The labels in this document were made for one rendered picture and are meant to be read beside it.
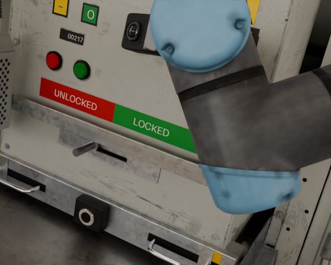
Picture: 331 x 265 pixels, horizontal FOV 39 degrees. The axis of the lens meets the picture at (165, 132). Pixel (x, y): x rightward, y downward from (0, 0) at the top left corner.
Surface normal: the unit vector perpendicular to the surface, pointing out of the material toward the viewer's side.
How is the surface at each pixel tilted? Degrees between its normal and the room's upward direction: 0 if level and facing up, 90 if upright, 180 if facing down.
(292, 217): 90
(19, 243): 0
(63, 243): 0
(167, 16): 75
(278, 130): 66
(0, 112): 90
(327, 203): 90
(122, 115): 90
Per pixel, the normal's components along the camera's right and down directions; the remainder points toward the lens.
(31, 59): -0.44, 0.24
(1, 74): 0.88, 0.32
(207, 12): -0.14, 0.07
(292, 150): 0.15, 0.49
